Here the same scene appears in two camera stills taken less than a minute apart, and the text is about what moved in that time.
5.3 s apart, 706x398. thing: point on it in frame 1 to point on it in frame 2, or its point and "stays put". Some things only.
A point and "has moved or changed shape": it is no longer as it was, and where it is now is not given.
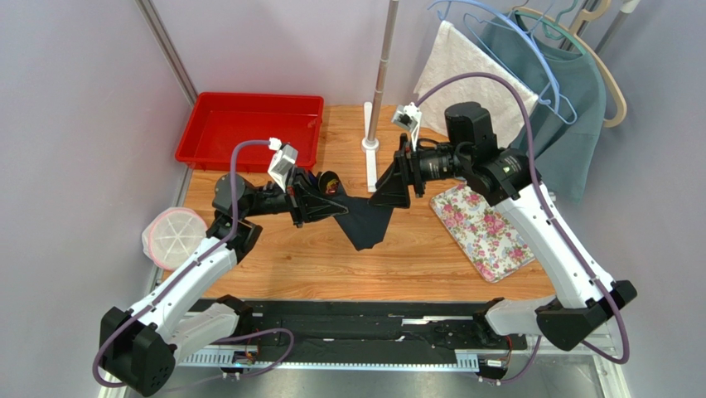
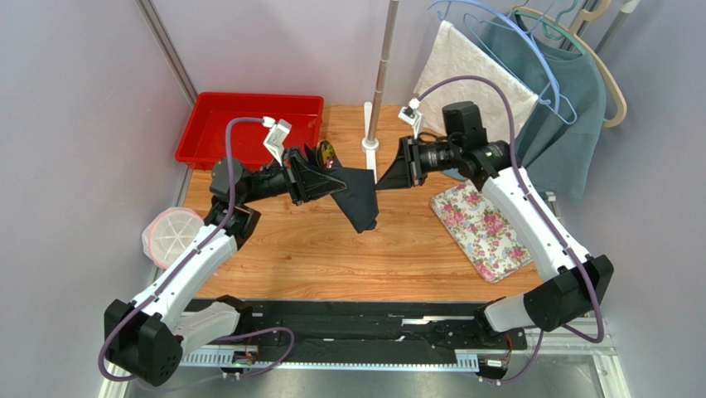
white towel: [453, 54] stays put
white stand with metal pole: [373, 118] stays put
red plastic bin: [215, 120] stays put
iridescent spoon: [328, 182] has moved or changed shape
